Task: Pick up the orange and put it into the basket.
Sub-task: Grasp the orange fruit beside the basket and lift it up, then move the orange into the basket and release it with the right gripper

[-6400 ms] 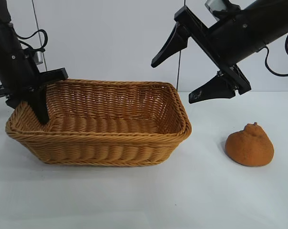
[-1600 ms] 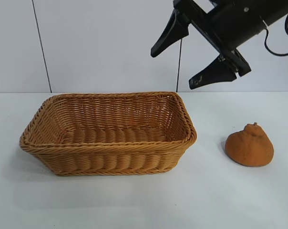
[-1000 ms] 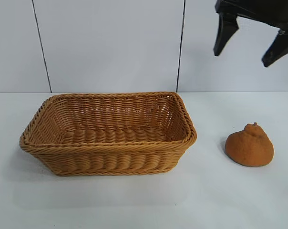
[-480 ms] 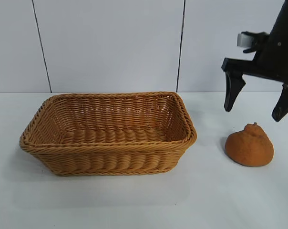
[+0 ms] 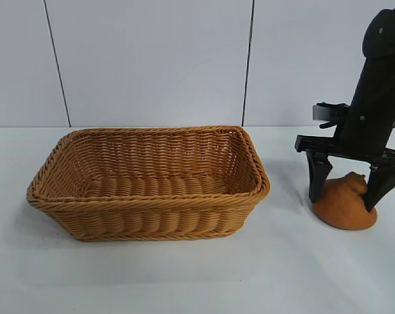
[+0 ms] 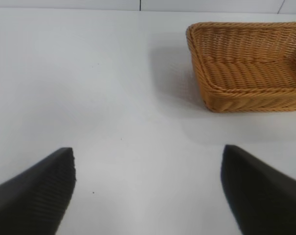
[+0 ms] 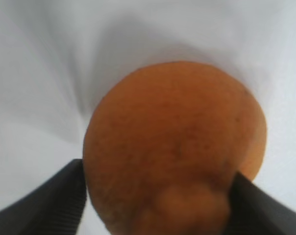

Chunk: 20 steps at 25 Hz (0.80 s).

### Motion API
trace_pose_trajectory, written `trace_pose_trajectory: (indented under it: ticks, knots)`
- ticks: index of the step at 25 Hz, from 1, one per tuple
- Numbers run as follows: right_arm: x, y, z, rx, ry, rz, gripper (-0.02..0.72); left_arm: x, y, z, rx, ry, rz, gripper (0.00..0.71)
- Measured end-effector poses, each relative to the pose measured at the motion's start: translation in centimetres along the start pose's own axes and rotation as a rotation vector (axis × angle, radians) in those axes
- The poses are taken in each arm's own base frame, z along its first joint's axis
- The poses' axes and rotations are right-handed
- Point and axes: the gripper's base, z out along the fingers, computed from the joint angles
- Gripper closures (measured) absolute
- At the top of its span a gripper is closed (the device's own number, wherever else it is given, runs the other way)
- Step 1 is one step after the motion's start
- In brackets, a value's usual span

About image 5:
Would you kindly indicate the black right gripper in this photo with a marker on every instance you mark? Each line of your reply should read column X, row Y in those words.
column 370, row 114

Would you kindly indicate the brown wicker basket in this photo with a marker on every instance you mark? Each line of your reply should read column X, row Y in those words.
column 135, row 216

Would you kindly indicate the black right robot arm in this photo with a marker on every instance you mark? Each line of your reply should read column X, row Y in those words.
column 387, row 32

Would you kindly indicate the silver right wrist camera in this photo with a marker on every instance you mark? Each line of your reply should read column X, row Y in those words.
column 325, row 112

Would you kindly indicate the orange-brown bread-shaped toy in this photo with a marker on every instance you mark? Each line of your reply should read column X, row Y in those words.
column 341, row 209

